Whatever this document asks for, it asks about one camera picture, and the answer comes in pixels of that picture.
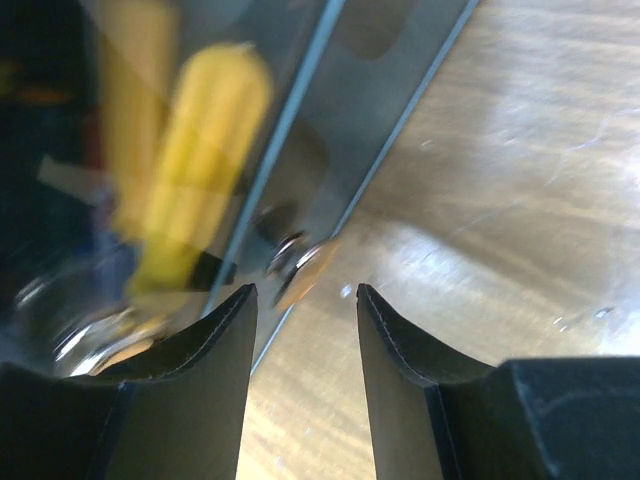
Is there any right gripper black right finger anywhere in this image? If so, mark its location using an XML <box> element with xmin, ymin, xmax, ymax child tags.
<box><xmin>357</xmin><ymin>284</ymin><xmax>639</xmax><ymax>479</ymax></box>

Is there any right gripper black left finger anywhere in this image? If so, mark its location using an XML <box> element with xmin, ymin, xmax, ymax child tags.
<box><xmin>1</xmin><ymin>284</ymin><xmax>257</xmax><ymax>479</ymax></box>

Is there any yellow screwdriver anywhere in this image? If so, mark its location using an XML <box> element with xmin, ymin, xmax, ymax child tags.
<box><xmin>128</xmin><ymin>43</ymin><xmax>274</xmax><ymax>296</ymax></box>

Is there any teal drawer box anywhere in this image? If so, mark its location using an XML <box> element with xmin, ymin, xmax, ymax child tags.
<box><xmin>1</xmin><ymin>1</ymin><xmax>474</xmax><ymax>377</ymax></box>

